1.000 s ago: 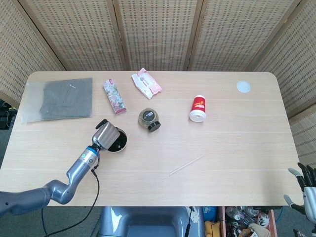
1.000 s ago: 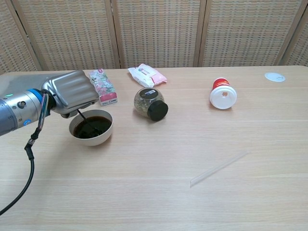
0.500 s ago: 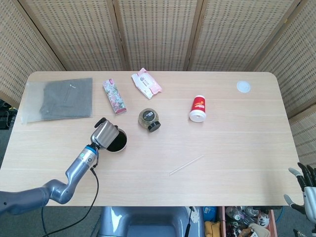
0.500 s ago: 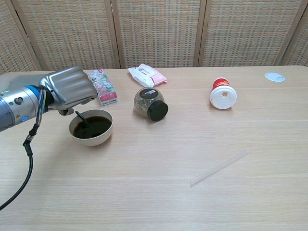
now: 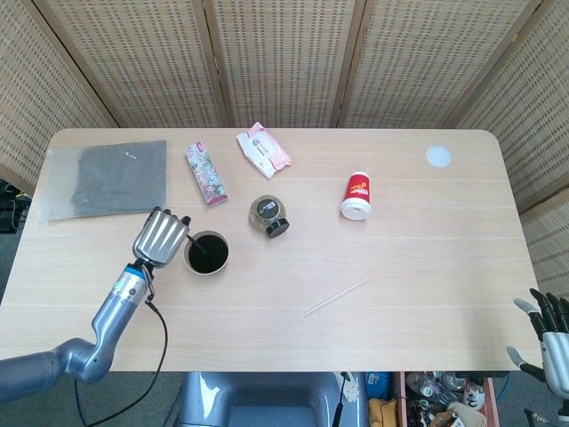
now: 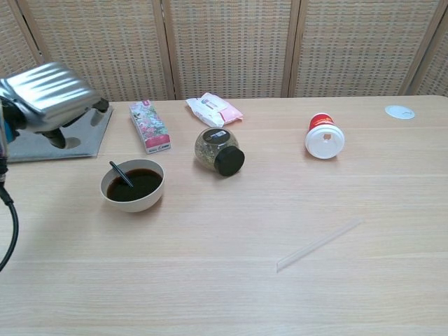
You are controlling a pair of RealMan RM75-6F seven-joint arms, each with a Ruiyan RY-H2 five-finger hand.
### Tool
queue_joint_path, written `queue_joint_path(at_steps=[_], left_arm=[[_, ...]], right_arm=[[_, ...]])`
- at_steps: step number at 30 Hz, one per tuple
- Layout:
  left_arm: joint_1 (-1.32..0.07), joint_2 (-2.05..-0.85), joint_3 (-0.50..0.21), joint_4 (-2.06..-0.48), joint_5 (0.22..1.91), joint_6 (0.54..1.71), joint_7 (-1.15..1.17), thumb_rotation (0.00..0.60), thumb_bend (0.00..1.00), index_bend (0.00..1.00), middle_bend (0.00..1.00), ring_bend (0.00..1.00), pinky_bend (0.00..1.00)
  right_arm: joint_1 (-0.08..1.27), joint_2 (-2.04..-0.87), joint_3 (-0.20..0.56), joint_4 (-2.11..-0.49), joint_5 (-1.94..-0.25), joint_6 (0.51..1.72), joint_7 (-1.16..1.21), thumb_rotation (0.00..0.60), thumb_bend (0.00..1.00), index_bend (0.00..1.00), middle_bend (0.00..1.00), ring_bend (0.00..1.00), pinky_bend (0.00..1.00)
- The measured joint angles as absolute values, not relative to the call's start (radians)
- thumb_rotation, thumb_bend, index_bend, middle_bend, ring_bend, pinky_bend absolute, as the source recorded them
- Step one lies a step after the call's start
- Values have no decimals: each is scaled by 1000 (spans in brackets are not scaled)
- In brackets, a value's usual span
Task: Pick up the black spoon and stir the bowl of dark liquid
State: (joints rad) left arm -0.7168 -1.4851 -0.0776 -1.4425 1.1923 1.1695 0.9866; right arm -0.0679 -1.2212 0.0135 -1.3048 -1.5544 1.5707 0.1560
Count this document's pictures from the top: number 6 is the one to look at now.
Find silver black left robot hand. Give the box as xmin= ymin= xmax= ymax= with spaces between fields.
xmin=0 ymin=62 xmax=110 ymax=150

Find black plastic spoon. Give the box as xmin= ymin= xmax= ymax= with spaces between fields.
xmin=108 ymin=160 xmax=134 ymax=188

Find floral print carton box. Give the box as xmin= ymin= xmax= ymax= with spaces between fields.
xmin=128 ymin=99 xmax=172 ymax=155

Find white bowl of dark liquid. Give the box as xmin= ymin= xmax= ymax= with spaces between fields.
xmin=100 ymin=158 xmax=165 ymax=214

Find pink white wet wipes pack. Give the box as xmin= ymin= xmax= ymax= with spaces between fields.
xmin=185 ymin=92 xmax=244 ymax=128

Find glass jar with black lid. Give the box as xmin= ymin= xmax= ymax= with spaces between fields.
xmin=194 ymin=127 xmax=246 ymax=178

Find woven wooden folding screen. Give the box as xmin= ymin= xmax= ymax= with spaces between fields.
xmin=0 ymin=0 xmax=448 ymax=109

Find red paper cup white lid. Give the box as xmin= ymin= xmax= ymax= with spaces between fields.
xmin=304 ymin=112 xmax=346 ymax=160

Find clear plastic straw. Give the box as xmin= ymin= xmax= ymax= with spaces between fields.
xmin=276 ymin=219 xmax=363 ymax=274

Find white round cable grommet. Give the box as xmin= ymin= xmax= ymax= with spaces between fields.
xmin=384 ymin=104 xmax=415 ymax=120

